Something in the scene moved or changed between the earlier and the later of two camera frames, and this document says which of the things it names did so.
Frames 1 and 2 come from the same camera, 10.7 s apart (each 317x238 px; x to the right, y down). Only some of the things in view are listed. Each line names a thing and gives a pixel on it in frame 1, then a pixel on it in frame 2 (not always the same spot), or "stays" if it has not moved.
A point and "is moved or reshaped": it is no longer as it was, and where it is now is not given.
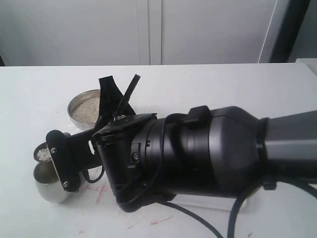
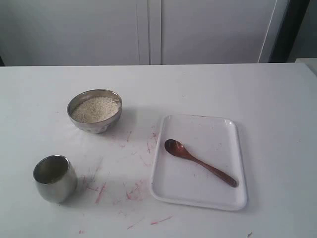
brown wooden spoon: x=41 y=152 is moved or reshaped
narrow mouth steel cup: x=48 y=184 stays
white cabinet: x=36 y=32 stays
